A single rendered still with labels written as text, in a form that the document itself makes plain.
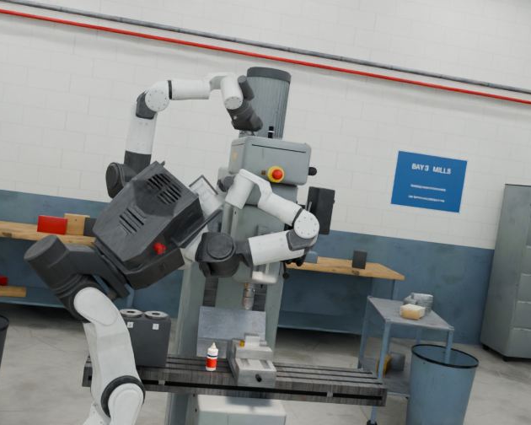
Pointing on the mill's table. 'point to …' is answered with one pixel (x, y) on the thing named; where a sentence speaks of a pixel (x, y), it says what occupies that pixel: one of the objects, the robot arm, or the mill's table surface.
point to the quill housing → (270, 275)
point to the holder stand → (148, 336)
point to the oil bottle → (211, 358)
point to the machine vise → (250, 368)
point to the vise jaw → (252, 352)
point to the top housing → (270, 158)
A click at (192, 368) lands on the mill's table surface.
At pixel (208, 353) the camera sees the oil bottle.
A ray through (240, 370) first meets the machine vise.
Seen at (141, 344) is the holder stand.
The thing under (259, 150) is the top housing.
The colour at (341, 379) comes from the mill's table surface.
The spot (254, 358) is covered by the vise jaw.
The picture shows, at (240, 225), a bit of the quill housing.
